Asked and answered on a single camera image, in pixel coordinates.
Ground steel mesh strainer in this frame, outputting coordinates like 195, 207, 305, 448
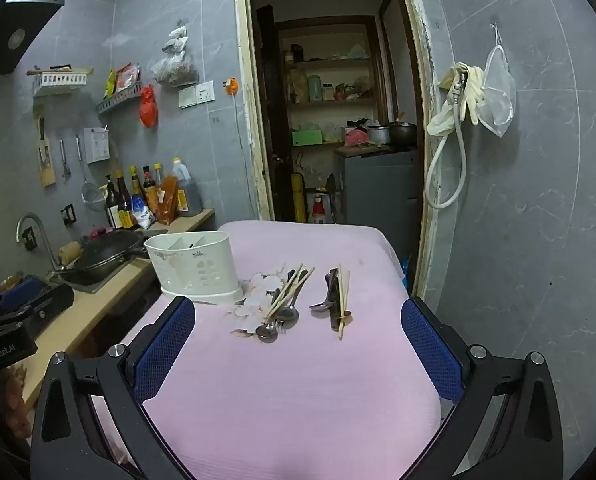
75, 135, 108, 212

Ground large dark oil jug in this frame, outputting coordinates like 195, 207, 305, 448
170, 157, 204, 218

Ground door frame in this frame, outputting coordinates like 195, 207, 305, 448
234, 0, 454, 302

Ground white mesh bag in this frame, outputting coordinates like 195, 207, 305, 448
478, 22, 518, 139

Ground steel faucet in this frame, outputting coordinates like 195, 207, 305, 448
16, 212, 62, 272

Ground beige kitchen counter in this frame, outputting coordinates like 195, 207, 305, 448
0, 208, 217, 411

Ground metal wall shelf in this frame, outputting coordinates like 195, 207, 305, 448
96, 81, 144, 115

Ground black wok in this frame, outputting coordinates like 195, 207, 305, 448
53, 229, 169, 284

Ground red-label sauce bottle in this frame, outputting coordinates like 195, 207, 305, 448
142, 164, 158, 202

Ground white plastic utensil holder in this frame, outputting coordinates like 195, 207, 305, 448
144, 231, 245, 306

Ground person's left hand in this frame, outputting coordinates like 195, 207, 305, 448
5, 365, 33, 441

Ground orange spice packet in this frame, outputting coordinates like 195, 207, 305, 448
156, 176, 180, 226

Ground white plastic wall basket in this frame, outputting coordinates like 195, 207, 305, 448
26, 64, 94, 97

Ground dark soy sauce bottle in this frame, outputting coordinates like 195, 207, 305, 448
114, 170, 133, 229

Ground wooden shelf unit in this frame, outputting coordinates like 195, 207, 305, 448
275, 16, 385, 150

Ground steel peeler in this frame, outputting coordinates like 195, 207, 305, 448
58, 139, 73, 181

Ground yellow cylinder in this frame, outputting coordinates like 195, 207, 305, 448
290, 172, 307, 224

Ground white and blue bag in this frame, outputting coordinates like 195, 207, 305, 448
132, 195, 158, 231

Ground green box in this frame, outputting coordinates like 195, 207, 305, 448
292, 129, 324, 147

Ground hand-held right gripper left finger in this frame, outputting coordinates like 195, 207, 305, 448
30, 296, 199, 480

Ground clear bag of dried goods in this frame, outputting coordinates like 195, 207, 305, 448
150, 20, 199, 86

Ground red snack packet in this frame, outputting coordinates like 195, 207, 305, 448
114, 62, 142, 95

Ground dark pump bottle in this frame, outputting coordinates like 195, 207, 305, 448
104, 175, 120, 229

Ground white wall box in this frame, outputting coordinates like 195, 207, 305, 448
83, 126, 111, 165

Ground dark cooking pot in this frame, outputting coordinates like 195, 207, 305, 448
389, 121, 419, 150

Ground grey cabinet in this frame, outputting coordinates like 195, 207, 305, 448
334, 148, 425, 262

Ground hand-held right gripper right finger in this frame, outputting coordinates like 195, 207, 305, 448
400, 297, 566, 480

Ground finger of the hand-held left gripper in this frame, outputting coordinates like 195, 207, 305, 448
0, 276, 47, 307
0, 284, 75, 337

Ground cream rubber gloves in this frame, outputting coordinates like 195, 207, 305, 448
427, 62, 488, 137

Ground red plastic bag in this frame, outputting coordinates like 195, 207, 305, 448
139, 85, 159, 129

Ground black range hood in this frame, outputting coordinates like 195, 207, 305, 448
0, 0, 67, 82

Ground yellow-capped sauce bottle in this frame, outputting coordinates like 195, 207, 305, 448
129, 165, 147, 200

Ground wooden knife holder board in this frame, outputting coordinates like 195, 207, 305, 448
33, 110, 58, 189

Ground white hose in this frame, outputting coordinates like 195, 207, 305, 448
425, 72, 471, 210

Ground pink floral tablecloth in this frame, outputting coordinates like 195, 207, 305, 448
93, 220, 443, 480

